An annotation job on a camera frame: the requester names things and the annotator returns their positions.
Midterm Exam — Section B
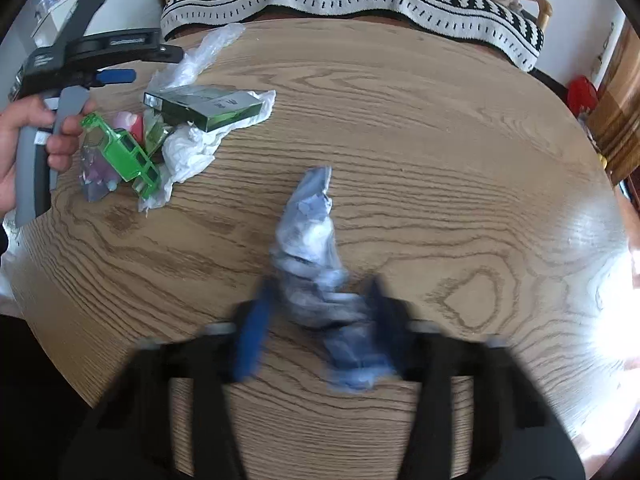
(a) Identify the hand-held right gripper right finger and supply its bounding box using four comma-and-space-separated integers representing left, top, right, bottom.
362, 275, 586, 480

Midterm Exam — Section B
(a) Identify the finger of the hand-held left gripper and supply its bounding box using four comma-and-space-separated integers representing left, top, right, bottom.
75, 69, 137, 92
150, 42, 184, 64

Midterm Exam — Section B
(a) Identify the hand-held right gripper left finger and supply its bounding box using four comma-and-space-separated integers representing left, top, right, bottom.
60, 277, 273, 480

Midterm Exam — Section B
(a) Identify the clear plastic bag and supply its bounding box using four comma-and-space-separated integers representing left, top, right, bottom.
150, 22, 246, 97

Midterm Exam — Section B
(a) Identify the dark green box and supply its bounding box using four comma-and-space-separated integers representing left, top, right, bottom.
143, 86, 265, 131

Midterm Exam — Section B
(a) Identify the green plastic toy frame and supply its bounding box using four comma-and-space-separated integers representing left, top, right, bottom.
80, 112, 163, 200

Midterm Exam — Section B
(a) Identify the white tissue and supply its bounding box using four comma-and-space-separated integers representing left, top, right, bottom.
162, 89, 277, 187

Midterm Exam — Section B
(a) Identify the blue foil wrapper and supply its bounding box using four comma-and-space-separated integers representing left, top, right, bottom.
270, 166, 406, 393

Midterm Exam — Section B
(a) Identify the person's left hand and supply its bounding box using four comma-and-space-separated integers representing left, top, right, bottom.
0, 94, 97, 212

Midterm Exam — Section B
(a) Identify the white cabinet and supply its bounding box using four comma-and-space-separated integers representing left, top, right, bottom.
30, 0, 167, 63

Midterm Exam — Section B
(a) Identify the red bag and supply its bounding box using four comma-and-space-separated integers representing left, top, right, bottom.
567, 76, 600, 116

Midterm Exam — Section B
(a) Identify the brown striped curtain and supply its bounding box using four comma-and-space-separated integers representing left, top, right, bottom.
590, 20, 640, 187

